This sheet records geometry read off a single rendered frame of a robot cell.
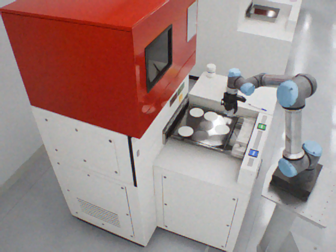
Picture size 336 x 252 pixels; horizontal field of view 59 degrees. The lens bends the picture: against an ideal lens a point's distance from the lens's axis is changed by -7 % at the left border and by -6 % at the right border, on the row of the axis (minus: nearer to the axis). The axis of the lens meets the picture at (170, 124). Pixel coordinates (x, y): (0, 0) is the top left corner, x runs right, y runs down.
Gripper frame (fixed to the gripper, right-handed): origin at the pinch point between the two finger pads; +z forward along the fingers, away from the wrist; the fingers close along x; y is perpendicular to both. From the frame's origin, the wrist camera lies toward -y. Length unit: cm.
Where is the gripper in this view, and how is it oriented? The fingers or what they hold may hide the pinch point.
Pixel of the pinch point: (231, 115)
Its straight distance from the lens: 213.0
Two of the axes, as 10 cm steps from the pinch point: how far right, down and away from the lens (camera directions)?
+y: -8.8, 3.2, -3.5
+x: 4.7, 5.7, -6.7
